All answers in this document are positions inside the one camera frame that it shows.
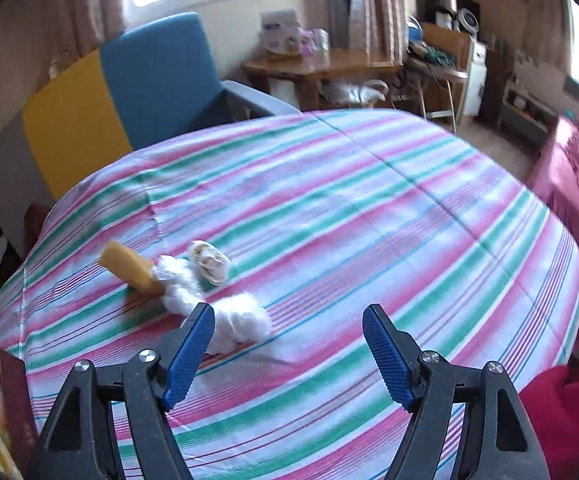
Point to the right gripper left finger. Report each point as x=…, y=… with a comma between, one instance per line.
x=78, y=440

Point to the grey yellow blue armchair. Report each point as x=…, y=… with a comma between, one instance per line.
x=144, y=87

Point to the wooden shelf unit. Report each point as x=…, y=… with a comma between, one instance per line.
x=447, y=72

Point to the striped window curtain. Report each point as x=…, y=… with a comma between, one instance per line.
x=378, y=27

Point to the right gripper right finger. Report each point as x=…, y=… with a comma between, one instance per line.
x=497, y=440

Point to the wooden side table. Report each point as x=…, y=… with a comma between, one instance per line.
x=306, y=72

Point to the striped bed sheet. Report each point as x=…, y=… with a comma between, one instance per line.
x=320, y=215

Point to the white product box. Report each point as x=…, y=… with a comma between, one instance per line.
x=280, y=34

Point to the crumpled white plastic bag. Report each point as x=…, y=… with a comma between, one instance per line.
x=182, y=290

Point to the yellow sponge on bed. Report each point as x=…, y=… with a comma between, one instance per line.
x=130, y=267

